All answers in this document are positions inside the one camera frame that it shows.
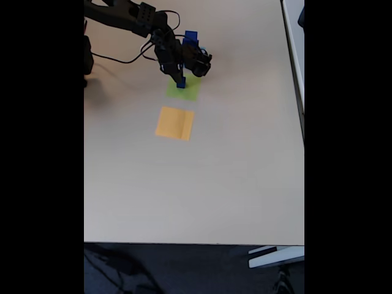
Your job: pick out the small blue cube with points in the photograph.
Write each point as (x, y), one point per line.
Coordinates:
(182, 85)

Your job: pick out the medium blue cube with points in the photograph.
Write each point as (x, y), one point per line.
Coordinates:
(192, 34)

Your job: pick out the green paper square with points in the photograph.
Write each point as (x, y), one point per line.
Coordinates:
(190, 92)

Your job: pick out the blue paper square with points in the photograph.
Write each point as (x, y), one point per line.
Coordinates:
(202, 48)

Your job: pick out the orange paper square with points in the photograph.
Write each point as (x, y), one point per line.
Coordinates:
(174, 124)

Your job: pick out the dark blue chair back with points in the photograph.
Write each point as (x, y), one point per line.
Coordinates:
(301, 16)

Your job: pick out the white table foot bar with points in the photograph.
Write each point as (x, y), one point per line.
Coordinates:
(275, 257)

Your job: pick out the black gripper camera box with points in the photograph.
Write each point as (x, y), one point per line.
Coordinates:
(202, 64)

